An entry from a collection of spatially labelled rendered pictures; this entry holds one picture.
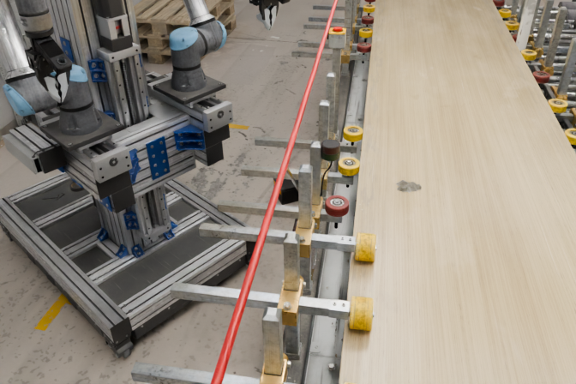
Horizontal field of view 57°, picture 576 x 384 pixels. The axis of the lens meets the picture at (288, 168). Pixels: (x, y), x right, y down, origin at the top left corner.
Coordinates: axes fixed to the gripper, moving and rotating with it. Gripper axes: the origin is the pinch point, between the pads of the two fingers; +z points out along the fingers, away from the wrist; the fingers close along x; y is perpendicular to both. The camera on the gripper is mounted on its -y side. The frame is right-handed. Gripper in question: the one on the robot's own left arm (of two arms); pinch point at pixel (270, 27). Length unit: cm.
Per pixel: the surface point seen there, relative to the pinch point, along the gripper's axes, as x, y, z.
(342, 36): -35.1, -7.4, 11.0
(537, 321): 29, -124, 42
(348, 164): 4, -43, 41
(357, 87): -103, 33, 70
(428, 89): -74, -30, 42
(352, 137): -14, -31, 42
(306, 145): -6, -14, 49
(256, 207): 41, -33, 46
